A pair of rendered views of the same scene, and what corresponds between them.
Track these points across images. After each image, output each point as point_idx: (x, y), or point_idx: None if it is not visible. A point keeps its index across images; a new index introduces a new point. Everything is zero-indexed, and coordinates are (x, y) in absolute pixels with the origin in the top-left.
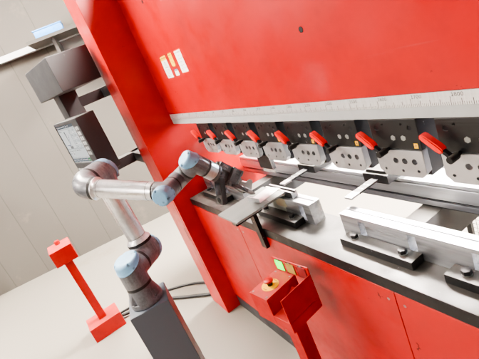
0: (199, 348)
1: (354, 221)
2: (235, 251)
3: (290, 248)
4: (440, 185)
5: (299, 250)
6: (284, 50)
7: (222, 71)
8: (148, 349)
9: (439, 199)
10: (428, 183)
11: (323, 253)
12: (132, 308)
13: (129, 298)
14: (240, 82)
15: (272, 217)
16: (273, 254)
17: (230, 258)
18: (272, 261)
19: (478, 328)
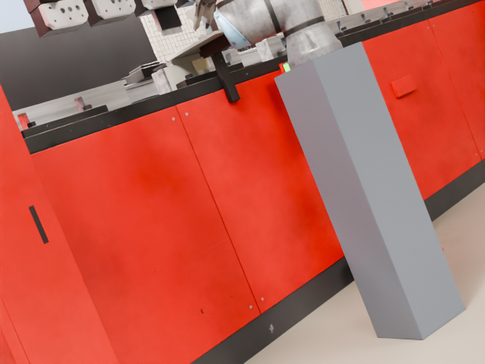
0: (333, 225)
1: (278, 40)
2: (156, 193)
3: (264, 76)
4: (257, 49)
5: (273, 70)
6: None
7: None
8: (384, 102)
9: (260, 61)
10: (250, 50)
11: None
12: (338, 48)
13: (327, 30)
14: None
15: (212, 74)
16: (241, 113)
17: (134, 242)
18: (239, 131)
19: (375, 35)
